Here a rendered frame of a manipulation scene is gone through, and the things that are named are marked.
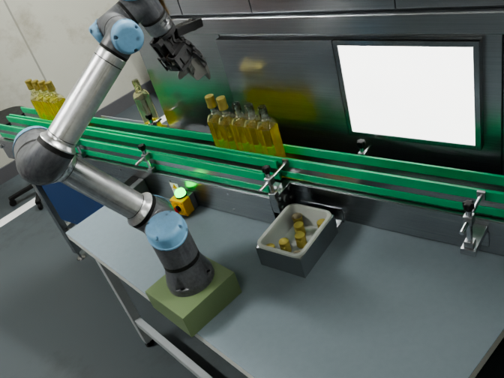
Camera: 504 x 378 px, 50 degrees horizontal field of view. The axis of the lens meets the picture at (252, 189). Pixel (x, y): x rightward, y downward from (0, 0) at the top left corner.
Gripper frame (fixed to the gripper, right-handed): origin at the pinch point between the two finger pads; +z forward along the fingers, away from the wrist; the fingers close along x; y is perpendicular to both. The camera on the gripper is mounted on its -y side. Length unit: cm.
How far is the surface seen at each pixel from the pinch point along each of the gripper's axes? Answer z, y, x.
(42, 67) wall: 102, -84, -296
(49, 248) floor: 127, 45, -190
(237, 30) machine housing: 9.0, -27.4, -6.8
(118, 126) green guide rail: 45, -5, -84
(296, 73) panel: 22.5, -21.5, 14.0
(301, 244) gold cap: 49, 26, 27
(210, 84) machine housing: 31.5, -21.7, -30.0
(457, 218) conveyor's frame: 48, 7, 71
